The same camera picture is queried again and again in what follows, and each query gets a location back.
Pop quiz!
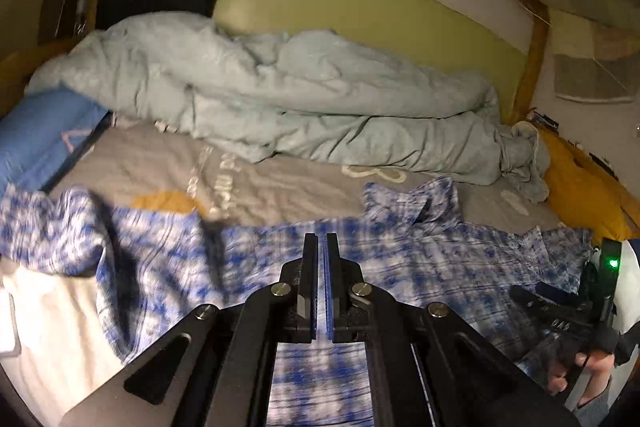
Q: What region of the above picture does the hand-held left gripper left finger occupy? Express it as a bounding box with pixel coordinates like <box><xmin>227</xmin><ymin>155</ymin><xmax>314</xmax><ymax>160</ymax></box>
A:
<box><xmin>60</xmin><ymin>233</ymin><xmax>319</xmax><ymax>427</ymax></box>

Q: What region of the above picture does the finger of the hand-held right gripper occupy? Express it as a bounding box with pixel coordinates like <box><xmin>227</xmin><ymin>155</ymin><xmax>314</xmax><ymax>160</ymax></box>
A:
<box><xmin>509</xmin><ymin>284</ymin><xmax>591</xmax><ymax>315</ymax></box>

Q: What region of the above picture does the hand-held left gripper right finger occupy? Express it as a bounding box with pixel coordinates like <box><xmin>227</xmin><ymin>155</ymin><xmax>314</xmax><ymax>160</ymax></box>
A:
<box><xmin>326</xmin><ymin>233</ymin><xmax>581</xmax><ymax>427</ymax></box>

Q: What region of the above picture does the blue plaid shirt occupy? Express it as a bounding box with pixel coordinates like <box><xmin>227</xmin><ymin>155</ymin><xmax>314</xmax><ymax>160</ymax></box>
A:
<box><xmin>0</xmin><ymin>177</ymin><xmax>596</xmax><ymax>427</ymax></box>

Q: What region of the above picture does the person's right forearm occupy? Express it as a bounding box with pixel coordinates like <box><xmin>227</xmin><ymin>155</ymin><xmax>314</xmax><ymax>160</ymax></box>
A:
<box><xmin>572</xmin><ymin>382</ymin><xmax>618</xmax><ymax>427</ymax></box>

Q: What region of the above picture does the person's right hand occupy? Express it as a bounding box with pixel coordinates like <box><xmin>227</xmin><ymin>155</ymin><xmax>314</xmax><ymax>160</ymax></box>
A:
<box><xmin>546</xmin><ymin>349</ymin><xmax>613</xmax><ymax>409</ymax></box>

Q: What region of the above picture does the white and navy folded sweatshirt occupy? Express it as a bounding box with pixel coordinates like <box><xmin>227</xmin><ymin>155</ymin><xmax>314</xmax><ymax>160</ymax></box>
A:
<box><xmin>612</xmin><ymin>241</ymin><xmax>640</xmax><ymax>338</ymax></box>

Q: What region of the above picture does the yellow pillow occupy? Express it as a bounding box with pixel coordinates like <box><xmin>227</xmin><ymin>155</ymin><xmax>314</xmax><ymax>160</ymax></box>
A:
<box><xmin>537</xmin><ymin>127</ymin><xmax>640</xmax><ymax>248</ymax></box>

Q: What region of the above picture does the small clutter on wooden ledge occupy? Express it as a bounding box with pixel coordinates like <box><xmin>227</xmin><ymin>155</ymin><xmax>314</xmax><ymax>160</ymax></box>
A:
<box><xmin>525</xmin><ymin>107</ymin><xmax>621</xmax><ymax>180</ymax></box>

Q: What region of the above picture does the grey printed bedsheet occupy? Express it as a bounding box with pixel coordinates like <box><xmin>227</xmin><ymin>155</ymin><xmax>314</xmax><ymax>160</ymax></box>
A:
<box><xmin>0</xmin><ymin>117</ymin><xmax>576</xmax><ymax>423</ymax></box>

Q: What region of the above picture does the grey duvet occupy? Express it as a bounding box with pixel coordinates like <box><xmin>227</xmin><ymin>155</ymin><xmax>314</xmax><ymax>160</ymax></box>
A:
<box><xmin>25</xmin><ymin>12</ymin><xmax>551</xmax><ymax>202</ymax></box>

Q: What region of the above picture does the checked hanging cloth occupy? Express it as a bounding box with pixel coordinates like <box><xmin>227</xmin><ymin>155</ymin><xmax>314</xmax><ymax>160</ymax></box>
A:
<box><xmin>552</xmin><ymin>49</ymin><xmax>638</xmax><ymax>104</ymax></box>

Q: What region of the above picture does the blue pillow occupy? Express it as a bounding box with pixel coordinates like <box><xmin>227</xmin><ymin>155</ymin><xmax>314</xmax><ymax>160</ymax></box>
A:
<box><xmin>0</xmin><ymin>87</ymin><xmax>113</xmax><ymax>192</ymax></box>

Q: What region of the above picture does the wooden bunk bed frame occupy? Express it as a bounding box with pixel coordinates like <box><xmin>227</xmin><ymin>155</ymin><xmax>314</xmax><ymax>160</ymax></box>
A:
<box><xmin>0</xmin><ymin>0</ymin><xmax>640</xmax><ymax>233</ymax></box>

